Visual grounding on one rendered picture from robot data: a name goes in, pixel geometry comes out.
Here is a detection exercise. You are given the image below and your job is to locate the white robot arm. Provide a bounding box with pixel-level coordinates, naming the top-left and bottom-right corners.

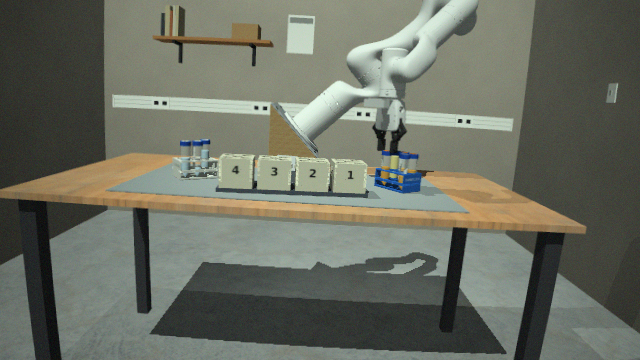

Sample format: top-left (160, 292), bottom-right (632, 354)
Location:
top-left (285, 0), bottom-right (478, 150)

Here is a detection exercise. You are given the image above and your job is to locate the grey bench mat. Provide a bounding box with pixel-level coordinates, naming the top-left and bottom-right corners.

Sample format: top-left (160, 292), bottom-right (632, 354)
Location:
top-left (105, 163), bottom-right (470, 213)

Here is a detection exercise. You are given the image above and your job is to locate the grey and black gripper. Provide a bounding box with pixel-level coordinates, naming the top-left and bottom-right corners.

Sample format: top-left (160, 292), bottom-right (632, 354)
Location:
top-left (372, 99), bottom-right (407, 153)

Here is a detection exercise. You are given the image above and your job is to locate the blue tube rack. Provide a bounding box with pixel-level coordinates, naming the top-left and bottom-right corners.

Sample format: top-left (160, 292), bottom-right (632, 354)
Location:
top-left (374, 168), bottom-right (422, 193)

